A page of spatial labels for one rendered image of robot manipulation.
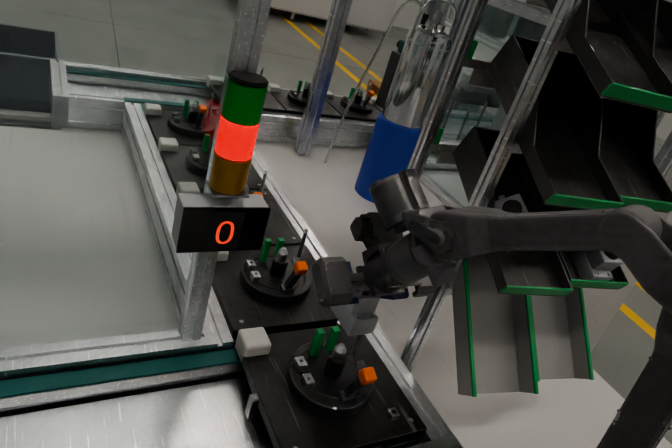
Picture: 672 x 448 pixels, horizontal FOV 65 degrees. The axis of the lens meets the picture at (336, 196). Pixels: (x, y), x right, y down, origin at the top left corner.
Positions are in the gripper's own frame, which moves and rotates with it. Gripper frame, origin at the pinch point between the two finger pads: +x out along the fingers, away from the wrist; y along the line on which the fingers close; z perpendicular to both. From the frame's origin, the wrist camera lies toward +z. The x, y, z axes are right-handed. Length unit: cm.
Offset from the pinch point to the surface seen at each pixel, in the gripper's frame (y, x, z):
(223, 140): 21.0, -8.9, 18.1
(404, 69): -53, 33, 72
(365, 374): 0.7, 2.3, -11.9
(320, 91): -44, 65, 85
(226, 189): 19.7, -4.1, 13.5
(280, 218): -10, 43, 29
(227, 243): 18.1, 2.7, 8.5
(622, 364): -234, 124, -24
